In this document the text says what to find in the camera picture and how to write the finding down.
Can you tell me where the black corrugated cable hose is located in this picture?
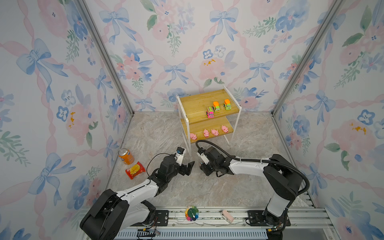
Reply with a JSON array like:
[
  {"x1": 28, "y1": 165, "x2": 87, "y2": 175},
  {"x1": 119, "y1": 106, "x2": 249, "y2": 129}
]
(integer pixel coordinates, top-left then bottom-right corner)
[{"x1": 195, "y1": 139, "x2": 311, "y2": 197}]

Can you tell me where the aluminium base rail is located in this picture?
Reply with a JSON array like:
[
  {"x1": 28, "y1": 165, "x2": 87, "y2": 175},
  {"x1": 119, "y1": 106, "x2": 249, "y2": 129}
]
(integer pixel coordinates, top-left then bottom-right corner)
[{"x1": 113, "y1": 207, "x2": 340, "y2": 240}]

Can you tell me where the pink pig toy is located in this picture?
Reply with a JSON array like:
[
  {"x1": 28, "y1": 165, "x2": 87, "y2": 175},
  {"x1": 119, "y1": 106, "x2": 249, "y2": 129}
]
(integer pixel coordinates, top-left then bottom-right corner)
[
  {"x1": 211, "y1": 129, "x2": 219, "y2": 136},
  {"x1": 190, "y1": 133, "x2": 198, "y2": 140},
  {"x1": 203, "y1": 129, "x2": 210, "y2": 138},
  {"x1": 221, "y1": 125, "x2": 229, "y2": 133}
]

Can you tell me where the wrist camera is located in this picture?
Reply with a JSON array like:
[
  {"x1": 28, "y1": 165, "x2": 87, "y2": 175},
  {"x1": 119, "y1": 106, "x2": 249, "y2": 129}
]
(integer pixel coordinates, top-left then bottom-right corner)
[
  {"x1": 175, "y1": 147, "x2": 185, "y2": 166},
  {"x1": 197, "y1": 150, "x2": 210, "y2": 165}
]

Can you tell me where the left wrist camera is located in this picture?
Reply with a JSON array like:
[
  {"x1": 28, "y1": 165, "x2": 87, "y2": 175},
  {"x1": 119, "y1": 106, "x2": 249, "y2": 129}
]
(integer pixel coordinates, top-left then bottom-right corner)
[{"x1": 175, "y1": 147, "x2": 185, "y2": 166}]

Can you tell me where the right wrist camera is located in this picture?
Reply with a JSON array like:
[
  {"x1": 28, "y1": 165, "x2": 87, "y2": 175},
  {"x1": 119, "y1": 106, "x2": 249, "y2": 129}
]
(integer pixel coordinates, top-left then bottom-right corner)
[{"x1": 197, "y1": 150, "x2": 210, "y2": 165}]

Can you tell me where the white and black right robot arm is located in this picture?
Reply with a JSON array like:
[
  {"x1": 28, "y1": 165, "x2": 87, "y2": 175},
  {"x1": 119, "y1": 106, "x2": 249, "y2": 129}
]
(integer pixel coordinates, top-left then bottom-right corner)
[{"x1": 197, "y1": 147, "x2": 309, "y2": 228}]

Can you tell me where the pink eraser block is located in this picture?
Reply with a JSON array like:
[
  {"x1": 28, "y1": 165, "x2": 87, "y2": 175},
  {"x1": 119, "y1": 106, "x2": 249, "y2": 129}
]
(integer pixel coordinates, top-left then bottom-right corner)
[{"x1": 221, "y1": 210, "x2": 235, "y2": 224}]

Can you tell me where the pink green toy car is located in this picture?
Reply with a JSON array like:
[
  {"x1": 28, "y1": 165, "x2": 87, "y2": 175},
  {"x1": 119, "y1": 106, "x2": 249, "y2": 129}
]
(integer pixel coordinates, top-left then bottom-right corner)
[{"x1": 206, "y1": 107, "x2": 214, "y2": 119}]

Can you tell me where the orange soda can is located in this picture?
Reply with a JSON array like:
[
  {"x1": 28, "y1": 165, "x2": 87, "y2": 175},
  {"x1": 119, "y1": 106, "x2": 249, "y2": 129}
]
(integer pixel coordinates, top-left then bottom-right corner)
[{"x1": 118, "y1": 148, "x2": 135, "y2": 165}]

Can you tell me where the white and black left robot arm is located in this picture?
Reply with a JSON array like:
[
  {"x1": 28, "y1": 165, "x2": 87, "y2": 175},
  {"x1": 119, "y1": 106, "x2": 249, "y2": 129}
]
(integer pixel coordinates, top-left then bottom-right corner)
[{"x1": 80, "y1": 153, "x2": 195, "y2": 240}]

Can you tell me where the black left wrist camera cable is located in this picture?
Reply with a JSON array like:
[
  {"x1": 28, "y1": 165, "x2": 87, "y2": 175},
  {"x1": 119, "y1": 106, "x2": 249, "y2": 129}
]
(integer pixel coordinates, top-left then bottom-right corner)
[{"x1": 146, "y1": 152, "x2": 172, "y2": 178}]

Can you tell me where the wooden two-tier shelf white frame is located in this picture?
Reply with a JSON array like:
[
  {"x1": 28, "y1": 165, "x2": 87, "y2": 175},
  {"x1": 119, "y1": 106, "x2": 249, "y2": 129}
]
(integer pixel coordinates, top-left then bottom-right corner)
[{"x1": 176, "y1": 86, "x2": 242, "y2": 156}]

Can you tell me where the orange green toy car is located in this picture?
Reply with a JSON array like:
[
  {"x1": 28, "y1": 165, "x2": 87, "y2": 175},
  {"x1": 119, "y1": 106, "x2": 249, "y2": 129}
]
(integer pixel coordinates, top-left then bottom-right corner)
[
  {"x1": 224, "y1": 99, "x2": 232, "y2": 111},
  {"x1": 213, "y1": 101, "x2": 221, "y2": 113}
]

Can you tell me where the red snack packet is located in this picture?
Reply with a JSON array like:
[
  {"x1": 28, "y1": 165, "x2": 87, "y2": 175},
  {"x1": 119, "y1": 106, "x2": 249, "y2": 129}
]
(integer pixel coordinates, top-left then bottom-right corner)
[{"x1": 126, "y1": 162, "x2": 146, "y2": 180}]

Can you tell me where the colourful round disc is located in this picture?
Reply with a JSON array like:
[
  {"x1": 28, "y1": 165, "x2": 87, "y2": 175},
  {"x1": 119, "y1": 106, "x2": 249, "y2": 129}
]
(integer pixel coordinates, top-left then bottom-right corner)
[{"x1": 185, "y1": 206, "x2": 199, "y2": 222}]

